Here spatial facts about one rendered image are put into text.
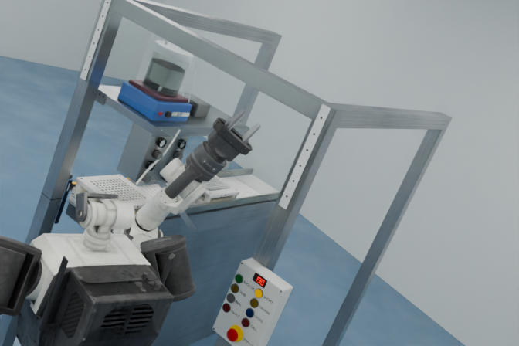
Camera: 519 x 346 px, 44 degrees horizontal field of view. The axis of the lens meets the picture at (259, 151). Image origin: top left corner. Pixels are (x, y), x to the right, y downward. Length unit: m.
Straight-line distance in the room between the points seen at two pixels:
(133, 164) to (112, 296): 1.11
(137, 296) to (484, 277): 4.07
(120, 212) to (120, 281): 0.16
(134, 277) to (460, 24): 4.43
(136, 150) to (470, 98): 3.46
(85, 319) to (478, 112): 4.31
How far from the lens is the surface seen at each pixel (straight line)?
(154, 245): 1.63
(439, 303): 5.46
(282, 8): 6.84
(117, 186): 2.72
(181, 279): 1.65
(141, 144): 2.41
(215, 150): 1.69
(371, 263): 3.10
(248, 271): 2.02
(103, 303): 1.37
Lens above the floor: 2.04
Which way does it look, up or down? 15 degrees down
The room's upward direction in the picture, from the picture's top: 23 degrees clockwise
